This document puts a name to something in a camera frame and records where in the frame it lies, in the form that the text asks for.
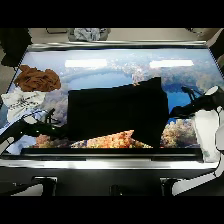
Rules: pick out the white garment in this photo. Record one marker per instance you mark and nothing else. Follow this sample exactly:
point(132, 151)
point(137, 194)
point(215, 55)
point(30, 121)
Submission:
point(205, 133)

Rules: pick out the black garment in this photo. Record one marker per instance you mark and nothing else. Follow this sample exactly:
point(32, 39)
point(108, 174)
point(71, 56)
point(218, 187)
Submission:
point(116, 110)

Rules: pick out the pale blue garment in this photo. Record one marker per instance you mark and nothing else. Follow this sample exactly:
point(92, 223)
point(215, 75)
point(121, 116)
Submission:
point(22, 143)

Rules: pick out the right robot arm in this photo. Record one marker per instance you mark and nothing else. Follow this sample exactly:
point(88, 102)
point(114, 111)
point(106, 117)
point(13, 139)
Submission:
point(201, 104)

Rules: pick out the silver frame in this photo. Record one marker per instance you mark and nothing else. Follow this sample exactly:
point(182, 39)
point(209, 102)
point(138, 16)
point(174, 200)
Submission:
point(100, 164)

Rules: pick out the brown garment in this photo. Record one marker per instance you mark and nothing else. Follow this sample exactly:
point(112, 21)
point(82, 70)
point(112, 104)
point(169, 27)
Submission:
point(36, 79)

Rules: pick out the white printed T-shirt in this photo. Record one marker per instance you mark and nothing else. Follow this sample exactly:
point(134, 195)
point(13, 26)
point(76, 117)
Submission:
point(21, 101)

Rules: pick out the heap of clothes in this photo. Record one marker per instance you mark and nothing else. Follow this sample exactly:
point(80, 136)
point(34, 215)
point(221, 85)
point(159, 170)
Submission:
point(87, 33)

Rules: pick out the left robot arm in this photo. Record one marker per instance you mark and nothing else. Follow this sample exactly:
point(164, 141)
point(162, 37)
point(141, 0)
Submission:
point(20, 128)

